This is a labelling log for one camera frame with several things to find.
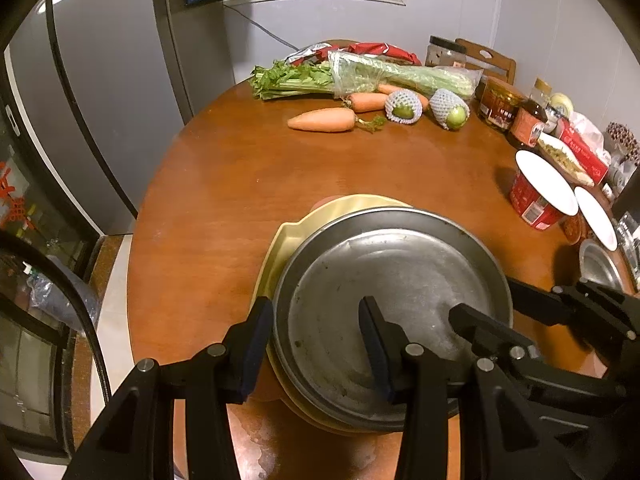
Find celery in plastic bag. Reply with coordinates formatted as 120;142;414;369
249;50;483;102

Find yellow shell-shaped plate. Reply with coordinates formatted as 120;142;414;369
252;192;416;433

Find grey wall cable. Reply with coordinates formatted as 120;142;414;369
224;2;302;50

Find steel plate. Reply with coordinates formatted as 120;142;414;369
271;207;515;432

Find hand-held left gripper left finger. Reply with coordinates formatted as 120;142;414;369
62;296;275;480

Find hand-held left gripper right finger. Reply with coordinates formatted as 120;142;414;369
358;296;571;480

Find red snack bag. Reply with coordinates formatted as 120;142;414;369
285;42;422;67

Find brown sauce bottle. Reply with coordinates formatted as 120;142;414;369
506;78;552;150

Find wooden chair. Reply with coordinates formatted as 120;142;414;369
455;38;517;86

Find pale round object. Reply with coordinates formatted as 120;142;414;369
547;92;575;121

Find carrot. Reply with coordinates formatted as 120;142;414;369
377;83;431;109
287;108;388;134
347;92;391;112

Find white dish of green beans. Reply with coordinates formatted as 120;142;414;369
537;132;596;187

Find green fruit in foam net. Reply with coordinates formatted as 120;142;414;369
430;88;471;131
385;90;423;125

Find red white beaded ornament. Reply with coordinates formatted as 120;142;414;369
606;121;640;163

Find red label pickle jar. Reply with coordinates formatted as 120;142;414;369
477;77;526;132

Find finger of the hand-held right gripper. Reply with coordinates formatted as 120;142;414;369
448;303;628;403
505;276;640;356

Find red paper bowl white lid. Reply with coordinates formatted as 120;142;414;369
509;150;580;232

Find clear plastic bottle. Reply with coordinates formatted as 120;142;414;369
27;272;98;332

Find glass jar black lid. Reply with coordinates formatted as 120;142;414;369
425;36;467;68

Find grey refrigerator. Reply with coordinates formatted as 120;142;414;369
0;0;236;236

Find red tissue box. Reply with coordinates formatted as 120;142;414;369
555;111;612;186

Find glass door red decorations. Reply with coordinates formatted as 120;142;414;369
0;45;108;461

